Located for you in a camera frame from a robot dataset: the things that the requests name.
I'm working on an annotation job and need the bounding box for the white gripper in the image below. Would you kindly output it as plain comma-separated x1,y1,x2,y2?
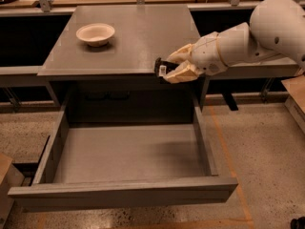
164,32,228,84

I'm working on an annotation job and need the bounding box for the black rxbar chocolate bar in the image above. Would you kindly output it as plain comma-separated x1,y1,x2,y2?
154,57,178,77

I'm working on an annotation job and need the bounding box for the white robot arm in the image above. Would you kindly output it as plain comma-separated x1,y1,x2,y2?
163,0,305,84

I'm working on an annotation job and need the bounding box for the grey cabinet with counter top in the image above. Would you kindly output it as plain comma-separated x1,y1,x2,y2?
38,5,200,124

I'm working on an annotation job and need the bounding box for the grey open top drawer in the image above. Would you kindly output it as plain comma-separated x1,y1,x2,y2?
9,102,237,212

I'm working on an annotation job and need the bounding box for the white paper bowl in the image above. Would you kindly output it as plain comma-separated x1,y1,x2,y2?
76,23,115,47

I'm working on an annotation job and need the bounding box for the cardboard box right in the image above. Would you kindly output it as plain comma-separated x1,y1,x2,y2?
282,75,305,134

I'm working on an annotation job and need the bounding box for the cardboard box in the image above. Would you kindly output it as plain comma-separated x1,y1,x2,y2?
282,75,305,134
0,153,24,229

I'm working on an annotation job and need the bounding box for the black caster wheel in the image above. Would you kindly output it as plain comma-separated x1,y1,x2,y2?
290,217,305,229

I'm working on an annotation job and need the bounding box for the cardboard box left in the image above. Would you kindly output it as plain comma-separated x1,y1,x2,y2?
0,153,24,229

